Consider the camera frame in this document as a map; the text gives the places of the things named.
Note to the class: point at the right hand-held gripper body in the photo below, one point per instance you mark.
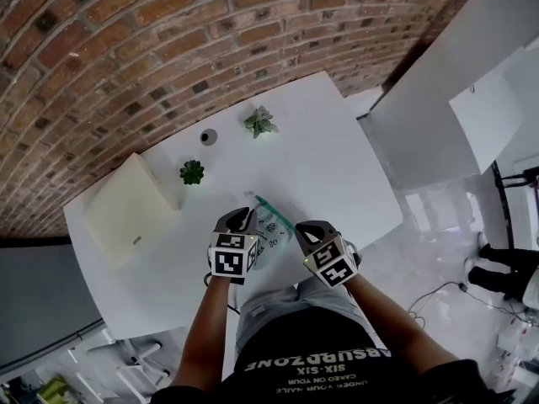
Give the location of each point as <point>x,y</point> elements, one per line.
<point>332,263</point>

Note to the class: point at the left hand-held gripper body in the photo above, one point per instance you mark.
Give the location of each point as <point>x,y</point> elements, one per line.
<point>231,259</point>

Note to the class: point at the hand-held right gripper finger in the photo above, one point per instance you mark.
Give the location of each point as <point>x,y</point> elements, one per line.
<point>302,242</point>
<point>324,230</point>

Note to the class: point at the clear printed zip bag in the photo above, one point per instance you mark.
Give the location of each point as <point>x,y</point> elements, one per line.
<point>269,234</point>

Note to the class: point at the person's left forearm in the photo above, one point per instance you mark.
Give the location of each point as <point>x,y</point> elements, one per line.
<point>206,331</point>

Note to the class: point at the person's right forearm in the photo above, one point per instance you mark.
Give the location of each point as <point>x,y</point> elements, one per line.
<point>391,326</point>

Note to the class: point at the dark green succulent plant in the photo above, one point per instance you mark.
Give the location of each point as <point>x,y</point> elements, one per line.
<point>192,172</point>

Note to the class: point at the person's grey shorts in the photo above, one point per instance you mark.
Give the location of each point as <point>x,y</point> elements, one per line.
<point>278,305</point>

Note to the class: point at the pale leafy plant white pot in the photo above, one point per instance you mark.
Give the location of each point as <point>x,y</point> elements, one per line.
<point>260,121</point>

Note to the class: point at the white flat box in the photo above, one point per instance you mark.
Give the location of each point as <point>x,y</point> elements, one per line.
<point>126,217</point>

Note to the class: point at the person's black t-shirt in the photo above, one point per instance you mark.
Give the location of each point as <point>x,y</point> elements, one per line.
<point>320,368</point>

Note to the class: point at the white shelf unit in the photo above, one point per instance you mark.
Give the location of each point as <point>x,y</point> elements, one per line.
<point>421,120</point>

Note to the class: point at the white swivel chair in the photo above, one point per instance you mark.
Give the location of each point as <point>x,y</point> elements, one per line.
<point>135,368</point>

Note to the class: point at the yellow green crate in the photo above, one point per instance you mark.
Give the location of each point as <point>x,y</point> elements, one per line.
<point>52,389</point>

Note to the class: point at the black metal frame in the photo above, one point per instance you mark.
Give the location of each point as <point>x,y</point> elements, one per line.
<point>503,200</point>

